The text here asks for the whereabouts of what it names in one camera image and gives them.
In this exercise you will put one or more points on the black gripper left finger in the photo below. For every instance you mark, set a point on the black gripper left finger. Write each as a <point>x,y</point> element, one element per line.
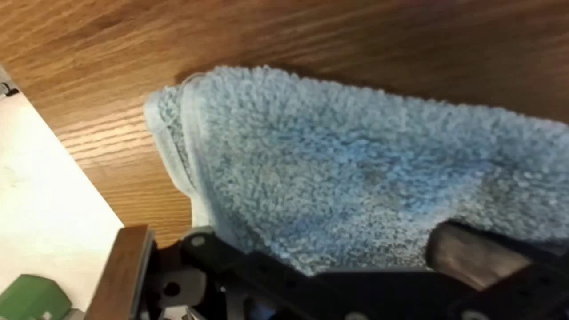
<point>197,277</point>

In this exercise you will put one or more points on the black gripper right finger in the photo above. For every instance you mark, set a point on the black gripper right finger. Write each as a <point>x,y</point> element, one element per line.
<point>474,254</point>

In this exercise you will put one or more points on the light blue terry towel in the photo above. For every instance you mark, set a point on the light blue terry towel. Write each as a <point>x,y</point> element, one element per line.
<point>357,165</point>

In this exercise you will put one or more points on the green bin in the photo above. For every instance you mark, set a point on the green bin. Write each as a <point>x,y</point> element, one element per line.
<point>33,295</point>

